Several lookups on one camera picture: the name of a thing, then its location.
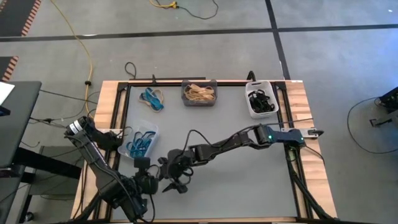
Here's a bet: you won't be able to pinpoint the yellow plug cable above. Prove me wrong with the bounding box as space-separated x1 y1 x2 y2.
149 0 178 9

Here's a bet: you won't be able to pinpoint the black left camera cable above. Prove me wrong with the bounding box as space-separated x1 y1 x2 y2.
146 192 156 224

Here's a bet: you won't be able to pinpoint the black equipment box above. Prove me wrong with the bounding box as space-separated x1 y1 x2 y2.
377 86 398 113

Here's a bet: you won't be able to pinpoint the white paper sheet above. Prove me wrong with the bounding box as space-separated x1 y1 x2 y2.
0 82 16 106

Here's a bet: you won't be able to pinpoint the long yellow cable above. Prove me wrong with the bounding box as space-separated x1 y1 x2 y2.
49 0 94 121

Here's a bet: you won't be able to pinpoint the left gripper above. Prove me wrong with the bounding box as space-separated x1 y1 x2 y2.
132 157 160 220

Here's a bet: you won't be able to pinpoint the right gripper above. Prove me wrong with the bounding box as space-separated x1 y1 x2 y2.
157 148 195 194

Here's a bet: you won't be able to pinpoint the black floor cable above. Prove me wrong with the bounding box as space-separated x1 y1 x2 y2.
346 96 398 155
175 0 220 21

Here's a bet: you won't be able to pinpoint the grey table mat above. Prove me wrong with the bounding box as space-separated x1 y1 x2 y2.
110 84 297 219

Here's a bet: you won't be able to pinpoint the grey plastic basket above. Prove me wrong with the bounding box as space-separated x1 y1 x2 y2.
181 79 218 107

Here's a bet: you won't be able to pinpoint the narrow black rubber band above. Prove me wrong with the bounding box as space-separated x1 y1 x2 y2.
253 89 272 102

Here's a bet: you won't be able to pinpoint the black mat with orange stripes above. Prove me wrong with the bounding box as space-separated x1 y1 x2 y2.
0 56 20 83

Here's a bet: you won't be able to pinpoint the white plastic basket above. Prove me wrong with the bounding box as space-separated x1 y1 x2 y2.
244 80 280 119

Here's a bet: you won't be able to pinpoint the clear plastic basket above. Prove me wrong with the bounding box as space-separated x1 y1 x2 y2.
117 120 160 159

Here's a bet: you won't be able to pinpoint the blue rubber band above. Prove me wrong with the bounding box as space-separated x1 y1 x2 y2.
139 130 156 147
130 131 156 155
126 136 147 158
127 141 150 158
143 86 165 111

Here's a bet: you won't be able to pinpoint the thin black cable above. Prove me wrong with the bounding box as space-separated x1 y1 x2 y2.
39 89 105 105

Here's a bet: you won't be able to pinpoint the wide black rubber band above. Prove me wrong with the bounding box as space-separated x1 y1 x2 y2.
249 95 275 114

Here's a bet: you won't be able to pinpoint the person in blue jeans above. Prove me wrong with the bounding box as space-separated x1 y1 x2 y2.
0 0 42 37

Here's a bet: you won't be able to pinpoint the black aluminium table frame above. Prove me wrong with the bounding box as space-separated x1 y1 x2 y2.
71 79 338 224

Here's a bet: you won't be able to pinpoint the thin black rubber band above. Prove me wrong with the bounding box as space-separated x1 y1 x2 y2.
182 166 195 187

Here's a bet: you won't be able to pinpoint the black camera cable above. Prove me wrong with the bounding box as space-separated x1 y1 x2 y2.
146 192 156 224
185 129 215 153

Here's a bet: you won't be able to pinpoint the black cable loop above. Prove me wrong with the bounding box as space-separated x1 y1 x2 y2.
124 61 137 80

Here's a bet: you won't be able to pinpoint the black desk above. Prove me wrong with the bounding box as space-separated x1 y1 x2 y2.
0 81 83 180

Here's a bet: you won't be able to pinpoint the black right camera cable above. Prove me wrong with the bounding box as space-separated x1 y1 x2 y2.
185 129 215 153

